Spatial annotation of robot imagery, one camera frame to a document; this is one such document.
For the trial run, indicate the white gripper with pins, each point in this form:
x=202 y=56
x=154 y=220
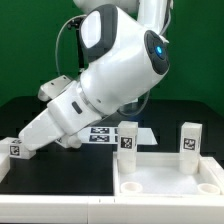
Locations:
x=66 y=114

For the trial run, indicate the white square table top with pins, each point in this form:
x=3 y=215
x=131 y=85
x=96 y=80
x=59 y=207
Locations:
x=158 y=174

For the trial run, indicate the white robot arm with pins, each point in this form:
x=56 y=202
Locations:
x=126 y=58

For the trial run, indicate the white marker sheet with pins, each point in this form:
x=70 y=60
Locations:
x=109 y=135

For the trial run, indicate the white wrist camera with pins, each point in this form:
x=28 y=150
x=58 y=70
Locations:
x=53 y=88

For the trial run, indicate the white left fence rail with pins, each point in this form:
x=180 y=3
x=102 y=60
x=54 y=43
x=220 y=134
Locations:
x=4 y=165

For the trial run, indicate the white fence rail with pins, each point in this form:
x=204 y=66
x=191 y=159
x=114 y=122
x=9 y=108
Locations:
x=4 y=165
x=111 y=210

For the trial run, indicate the white front fence rail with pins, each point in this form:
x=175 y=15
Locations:
x=111 y=210

